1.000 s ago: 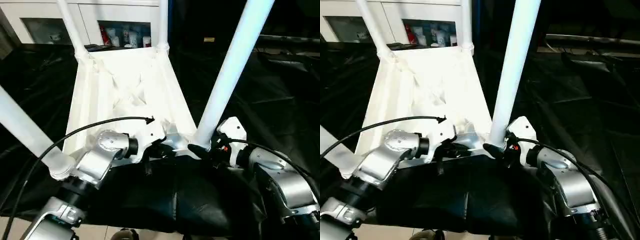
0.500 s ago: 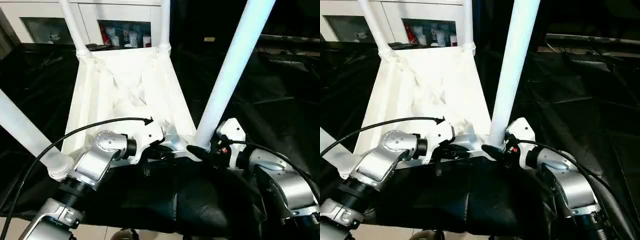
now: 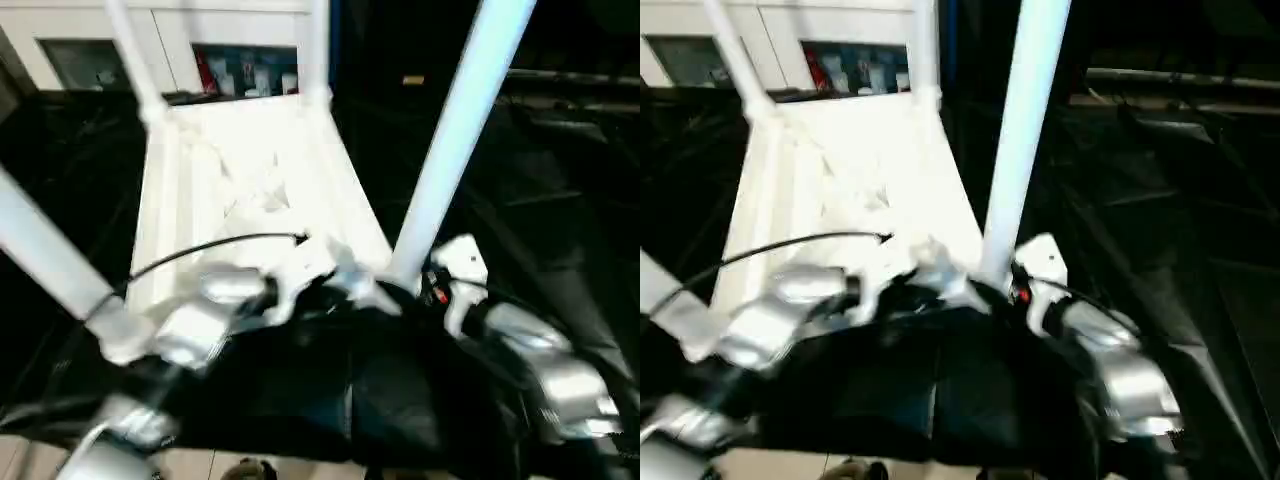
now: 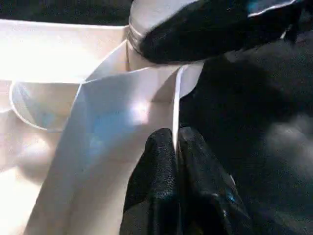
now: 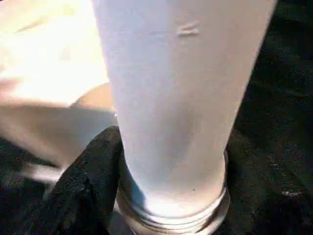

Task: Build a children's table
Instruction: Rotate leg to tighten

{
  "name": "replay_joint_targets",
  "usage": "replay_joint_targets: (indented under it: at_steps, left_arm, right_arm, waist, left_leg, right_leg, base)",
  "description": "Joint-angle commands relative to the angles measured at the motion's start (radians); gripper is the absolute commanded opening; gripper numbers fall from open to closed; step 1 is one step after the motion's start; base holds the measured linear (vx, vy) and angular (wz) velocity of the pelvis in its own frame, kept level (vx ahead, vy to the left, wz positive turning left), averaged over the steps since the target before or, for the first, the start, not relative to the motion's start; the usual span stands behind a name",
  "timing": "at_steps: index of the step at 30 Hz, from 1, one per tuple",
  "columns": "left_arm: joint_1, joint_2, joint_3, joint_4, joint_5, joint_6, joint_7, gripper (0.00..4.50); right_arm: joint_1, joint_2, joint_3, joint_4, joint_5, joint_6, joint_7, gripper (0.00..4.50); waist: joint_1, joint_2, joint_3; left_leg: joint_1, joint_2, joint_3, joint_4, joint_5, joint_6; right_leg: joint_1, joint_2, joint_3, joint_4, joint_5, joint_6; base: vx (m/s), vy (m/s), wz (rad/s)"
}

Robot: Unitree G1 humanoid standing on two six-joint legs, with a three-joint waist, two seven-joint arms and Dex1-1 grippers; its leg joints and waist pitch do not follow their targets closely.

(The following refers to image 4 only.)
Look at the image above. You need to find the black work mat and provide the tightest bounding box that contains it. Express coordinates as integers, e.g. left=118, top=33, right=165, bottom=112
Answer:
left=0, top=0, right=313, bottom=235

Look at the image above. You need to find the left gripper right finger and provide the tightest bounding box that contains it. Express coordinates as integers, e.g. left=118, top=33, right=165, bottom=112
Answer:
left=177, top=126, right=252, bottom=235

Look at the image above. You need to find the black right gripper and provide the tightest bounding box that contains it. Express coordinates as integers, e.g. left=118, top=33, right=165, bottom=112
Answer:
left=246, top=0, right=313, bottom=43

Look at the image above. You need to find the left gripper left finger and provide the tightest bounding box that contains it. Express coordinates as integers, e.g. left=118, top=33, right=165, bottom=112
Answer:
left=119, top=127, right=181, bottom=235

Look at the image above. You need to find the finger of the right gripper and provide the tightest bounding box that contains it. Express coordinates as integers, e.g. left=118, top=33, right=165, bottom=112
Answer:
left=140, top=0, right=282, bottom=66

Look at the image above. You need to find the white plastic table leg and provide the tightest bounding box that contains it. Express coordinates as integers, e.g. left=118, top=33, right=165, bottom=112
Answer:
left=128, top=0, right=196, bottom=53

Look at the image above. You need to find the white plastic table top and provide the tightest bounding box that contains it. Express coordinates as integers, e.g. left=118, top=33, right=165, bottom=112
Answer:
left=0, top=18, right=205, bottom=235

